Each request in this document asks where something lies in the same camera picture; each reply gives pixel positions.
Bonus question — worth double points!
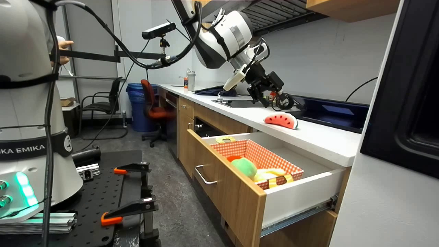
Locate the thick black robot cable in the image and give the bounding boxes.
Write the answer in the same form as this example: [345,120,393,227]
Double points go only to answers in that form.
[38,0,63,247]

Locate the dark cloth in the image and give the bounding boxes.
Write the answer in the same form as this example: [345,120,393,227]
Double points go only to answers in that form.
[194,84,238,98]

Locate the plush watermelon slice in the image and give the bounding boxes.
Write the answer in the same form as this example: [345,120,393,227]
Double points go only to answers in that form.
[263,113,300,132]

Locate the black perforated breadboard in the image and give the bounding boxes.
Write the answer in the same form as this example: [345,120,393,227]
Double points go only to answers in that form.
[0,170,129,247]

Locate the black cooktop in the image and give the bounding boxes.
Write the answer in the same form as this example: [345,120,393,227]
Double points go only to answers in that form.
[211,94,258,110]

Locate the black hanging cable bundle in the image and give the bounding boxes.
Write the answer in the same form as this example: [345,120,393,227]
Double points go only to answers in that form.
[53,0,203,72]

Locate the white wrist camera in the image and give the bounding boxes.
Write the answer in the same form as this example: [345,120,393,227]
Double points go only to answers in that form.
[222,63,252,94]

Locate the black camera on stand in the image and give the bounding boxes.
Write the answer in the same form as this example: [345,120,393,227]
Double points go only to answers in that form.
[140,21,177,59]

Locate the green plush pear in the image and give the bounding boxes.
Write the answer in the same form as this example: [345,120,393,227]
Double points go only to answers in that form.
[230,157,259,181]

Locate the wooden drawer with metal handle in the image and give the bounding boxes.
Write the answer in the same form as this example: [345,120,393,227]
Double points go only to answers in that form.
[183,128,347,247]

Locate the wooden cabinet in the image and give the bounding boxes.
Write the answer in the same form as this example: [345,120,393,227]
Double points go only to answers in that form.
[304,0,402,24]
[221,208,340,247]

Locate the dark wire shelf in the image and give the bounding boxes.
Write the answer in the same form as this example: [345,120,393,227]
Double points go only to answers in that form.
[245,0,328,36]

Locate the yellow plush banana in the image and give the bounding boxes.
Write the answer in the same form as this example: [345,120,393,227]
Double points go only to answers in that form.
[252,168,295,190]

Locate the wooden upper cabinet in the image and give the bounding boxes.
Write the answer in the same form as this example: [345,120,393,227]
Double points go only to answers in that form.
[304,0,402,24]

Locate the red office chair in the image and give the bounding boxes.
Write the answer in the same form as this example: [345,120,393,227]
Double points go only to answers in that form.
[140,79,178,149]

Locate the black power box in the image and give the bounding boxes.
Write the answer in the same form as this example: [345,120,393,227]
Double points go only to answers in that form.
[71,147,103,168]

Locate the wooden lower cabinet front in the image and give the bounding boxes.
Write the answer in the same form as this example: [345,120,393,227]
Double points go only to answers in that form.
[221,208,340,247]

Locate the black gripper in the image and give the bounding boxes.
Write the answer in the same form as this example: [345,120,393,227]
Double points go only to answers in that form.
[245,61,296,113]

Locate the orange checkered fabric basket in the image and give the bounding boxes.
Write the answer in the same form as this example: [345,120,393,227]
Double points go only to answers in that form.
[208,138,306,191]

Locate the small white device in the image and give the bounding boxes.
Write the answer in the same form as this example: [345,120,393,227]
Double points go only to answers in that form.
[74,162,101,183]

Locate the orange black bar clamp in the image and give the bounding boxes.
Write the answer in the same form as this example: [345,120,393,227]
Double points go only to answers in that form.
[100,197,162,247]
[112,161,153,199]

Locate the narrow wooden cabinet door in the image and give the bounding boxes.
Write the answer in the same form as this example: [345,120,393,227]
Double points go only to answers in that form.
[175,96,197,181]

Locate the bystander hand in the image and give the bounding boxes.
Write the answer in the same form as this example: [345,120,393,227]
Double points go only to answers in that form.
[56,39,74,66]

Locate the aluminium extrusion bar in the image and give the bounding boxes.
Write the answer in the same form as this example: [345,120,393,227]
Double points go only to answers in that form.
[0,212,78,236]

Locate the blue trash bin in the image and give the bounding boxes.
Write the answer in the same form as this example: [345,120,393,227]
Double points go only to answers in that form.
[124,83,156,135]

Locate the black horizontal bar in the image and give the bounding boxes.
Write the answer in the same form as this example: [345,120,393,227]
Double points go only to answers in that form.
[59,47,167,63]

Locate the black office chair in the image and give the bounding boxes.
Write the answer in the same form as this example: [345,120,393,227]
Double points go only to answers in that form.
[81,76,130,142]

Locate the clear bottle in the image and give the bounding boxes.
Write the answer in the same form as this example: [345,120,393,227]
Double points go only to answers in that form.
[185,69,197,94]

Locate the thin black wall cable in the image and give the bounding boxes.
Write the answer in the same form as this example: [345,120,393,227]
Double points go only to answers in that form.
[344,76,378,103]

